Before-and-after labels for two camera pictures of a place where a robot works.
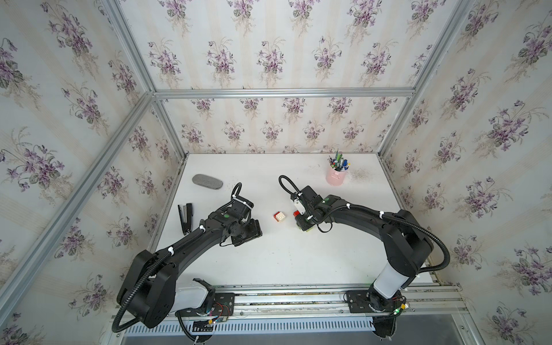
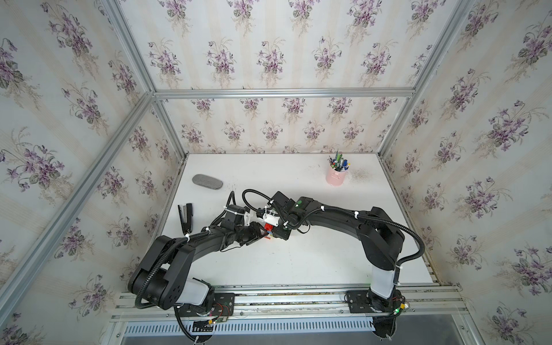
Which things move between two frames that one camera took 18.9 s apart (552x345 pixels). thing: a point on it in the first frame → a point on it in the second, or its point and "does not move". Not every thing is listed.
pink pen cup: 336,177 does not move
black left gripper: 256,231 does not move
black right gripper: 300,222 → 281,234
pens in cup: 338,164 does not move
